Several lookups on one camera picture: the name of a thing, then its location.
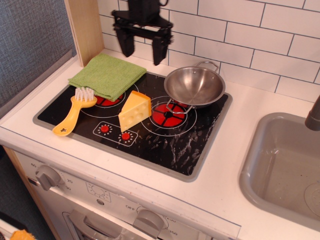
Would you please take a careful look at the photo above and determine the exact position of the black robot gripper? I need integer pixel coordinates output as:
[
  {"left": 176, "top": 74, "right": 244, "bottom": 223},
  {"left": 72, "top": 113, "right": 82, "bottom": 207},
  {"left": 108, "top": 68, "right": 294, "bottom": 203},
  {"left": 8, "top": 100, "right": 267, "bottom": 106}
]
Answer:
[{"left": 111, "top": 0, "right": 173, "bottom": 66}]

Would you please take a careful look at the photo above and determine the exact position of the small stainless steel pan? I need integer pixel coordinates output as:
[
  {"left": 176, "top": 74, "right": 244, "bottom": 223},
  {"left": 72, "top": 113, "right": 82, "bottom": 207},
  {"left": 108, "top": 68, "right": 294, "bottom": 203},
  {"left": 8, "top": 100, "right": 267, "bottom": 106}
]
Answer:
[{"left": 164, "top": 61, "right": 226, "bottom": 115}]

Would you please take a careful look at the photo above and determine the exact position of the green folded towel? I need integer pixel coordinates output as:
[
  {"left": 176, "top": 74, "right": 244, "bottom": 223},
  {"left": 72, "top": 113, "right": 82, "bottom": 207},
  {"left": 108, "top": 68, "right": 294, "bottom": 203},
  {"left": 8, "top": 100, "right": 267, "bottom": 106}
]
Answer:
[{"left": 69, "top": 53, "right": 147, "bottom": 102}]

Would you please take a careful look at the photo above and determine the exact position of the yellow toy cheese wedge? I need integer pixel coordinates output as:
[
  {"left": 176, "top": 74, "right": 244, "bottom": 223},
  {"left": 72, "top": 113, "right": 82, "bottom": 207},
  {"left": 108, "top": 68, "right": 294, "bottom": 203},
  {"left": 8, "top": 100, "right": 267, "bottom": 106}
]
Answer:
[{"left": 118, "top": 90, "right": 152, "bottom": 133}]

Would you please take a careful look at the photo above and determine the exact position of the yellow dish brush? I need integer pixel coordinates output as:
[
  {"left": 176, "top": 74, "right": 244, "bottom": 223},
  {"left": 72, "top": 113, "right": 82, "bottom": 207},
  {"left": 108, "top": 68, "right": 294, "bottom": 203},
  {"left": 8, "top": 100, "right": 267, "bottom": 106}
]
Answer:
[{"left": 52, "top": 87, "right": 97, "bottom": 137}]

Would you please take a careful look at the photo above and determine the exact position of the black toy stovetop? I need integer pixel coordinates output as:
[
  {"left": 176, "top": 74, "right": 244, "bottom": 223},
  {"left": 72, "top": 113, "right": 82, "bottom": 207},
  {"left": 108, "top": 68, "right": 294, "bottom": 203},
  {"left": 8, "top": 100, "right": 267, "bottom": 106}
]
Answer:
[{"left": 32, "top": 71, "right": 234, "bottom": 183}]

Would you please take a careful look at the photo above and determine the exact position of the grey left oven knob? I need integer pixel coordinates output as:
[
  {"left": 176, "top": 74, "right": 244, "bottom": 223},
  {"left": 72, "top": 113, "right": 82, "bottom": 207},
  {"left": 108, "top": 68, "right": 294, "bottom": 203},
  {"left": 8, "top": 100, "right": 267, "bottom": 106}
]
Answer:
[{"left": 35, "top": 165, "right": 61, "bottom": 191}]

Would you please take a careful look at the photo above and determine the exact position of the grey oven knob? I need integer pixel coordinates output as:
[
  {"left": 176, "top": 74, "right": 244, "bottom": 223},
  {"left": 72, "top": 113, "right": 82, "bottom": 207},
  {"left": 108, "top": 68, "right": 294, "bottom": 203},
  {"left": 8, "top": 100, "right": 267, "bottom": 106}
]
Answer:
[
  {"left": 35, "top": 165, "right": 61, "bottom": 191},
  {"left": 132, "top": 209, "right": 165, "bottom": 239}
]

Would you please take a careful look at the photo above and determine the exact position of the grey right oven knob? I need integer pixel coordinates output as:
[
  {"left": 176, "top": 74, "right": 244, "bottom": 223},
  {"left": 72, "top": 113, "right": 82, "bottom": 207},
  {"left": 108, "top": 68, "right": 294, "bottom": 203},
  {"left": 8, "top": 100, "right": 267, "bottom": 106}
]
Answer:
[{"left": 132, "top": 209, "right": 165, "bottom": 239}]

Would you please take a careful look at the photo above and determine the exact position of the grey faucet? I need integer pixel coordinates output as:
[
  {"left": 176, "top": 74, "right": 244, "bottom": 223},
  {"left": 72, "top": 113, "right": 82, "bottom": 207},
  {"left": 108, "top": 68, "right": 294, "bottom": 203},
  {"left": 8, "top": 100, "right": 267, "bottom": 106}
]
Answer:
[{"left": 304, "top": 96, "right": 320, "bottom": 131}]

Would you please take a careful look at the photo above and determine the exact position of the grey plastic sink basin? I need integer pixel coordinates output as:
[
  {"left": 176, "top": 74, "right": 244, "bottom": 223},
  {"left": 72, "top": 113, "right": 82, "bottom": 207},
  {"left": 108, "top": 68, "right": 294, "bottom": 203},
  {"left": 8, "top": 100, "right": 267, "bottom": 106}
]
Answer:
[{"left": 239, "top": 112, "right": 320, "bottom": 231}]

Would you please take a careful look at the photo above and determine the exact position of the orange fuzzy object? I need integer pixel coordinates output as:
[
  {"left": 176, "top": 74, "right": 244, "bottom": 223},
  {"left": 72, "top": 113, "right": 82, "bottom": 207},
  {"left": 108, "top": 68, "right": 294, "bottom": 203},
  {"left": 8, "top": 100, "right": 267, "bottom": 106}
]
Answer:
[{"left": 10, "top": 229, "right": 36, "bottom": 240}]

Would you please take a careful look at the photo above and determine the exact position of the grey oven door handle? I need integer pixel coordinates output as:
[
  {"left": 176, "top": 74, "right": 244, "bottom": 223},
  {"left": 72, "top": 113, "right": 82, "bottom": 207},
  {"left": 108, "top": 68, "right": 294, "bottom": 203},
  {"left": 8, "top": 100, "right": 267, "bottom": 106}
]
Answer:
[{"left": 69, "top": 210, "right": 132, "bottom": 240}]

